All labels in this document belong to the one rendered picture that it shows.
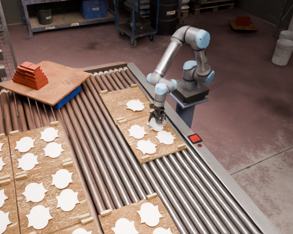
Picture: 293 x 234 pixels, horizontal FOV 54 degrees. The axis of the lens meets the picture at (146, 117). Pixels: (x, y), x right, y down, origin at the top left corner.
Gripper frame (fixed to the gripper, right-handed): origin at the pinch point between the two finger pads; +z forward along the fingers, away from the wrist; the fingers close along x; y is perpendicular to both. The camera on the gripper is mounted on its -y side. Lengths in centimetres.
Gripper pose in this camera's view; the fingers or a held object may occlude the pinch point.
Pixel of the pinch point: (155, 124)
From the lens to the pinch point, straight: 211.8
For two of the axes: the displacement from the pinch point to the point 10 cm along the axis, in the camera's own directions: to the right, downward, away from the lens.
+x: 9.1, -2.3, 3.6
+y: 4.2, 5.9, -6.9
